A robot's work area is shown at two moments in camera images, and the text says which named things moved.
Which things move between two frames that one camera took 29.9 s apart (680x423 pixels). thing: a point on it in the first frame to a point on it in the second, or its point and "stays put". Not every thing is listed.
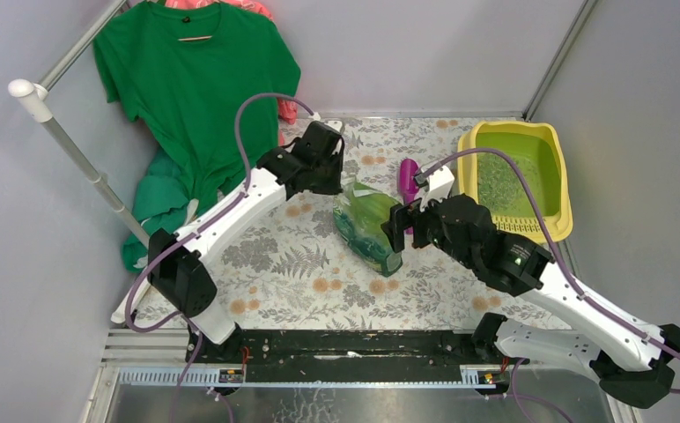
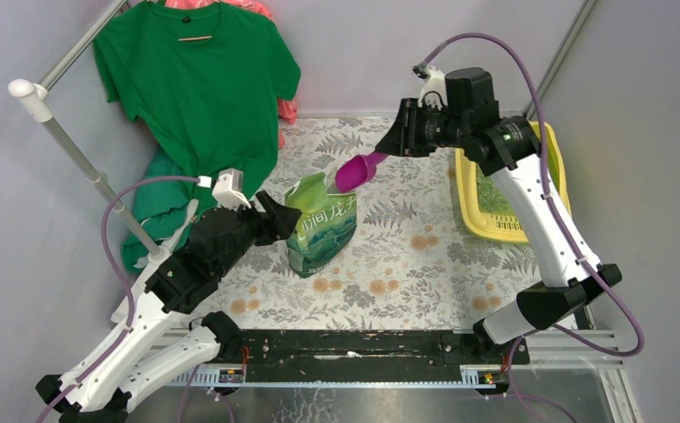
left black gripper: [331, 185] to [282, 218]
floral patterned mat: [323, 261] stays put
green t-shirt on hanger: [184, 69] stays put
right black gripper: [400, 212] to [402, 138]
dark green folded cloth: [162, 196] stays put
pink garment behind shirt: [287, 109] stays put
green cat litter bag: [359, 212] to [327, 225]
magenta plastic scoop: [408, 169] to [354, 171]
